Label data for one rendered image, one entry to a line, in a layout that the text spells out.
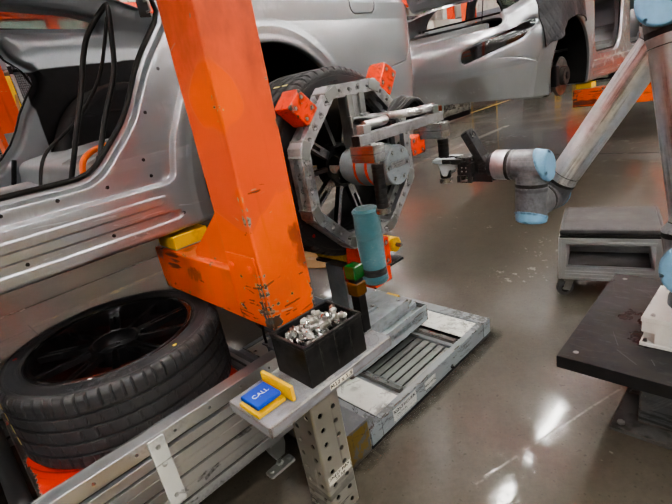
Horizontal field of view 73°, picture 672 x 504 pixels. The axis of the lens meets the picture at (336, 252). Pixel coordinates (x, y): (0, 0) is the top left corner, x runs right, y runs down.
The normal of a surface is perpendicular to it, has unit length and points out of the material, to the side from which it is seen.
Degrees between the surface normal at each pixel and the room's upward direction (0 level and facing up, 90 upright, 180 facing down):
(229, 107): 90
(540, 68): 96
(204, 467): 90
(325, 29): 90
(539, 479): 0
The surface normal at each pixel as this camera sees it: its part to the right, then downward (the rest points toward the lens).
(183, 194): 0.70, 0.14
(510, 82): -0.05, 0.58
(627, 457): -0.17, -0.92
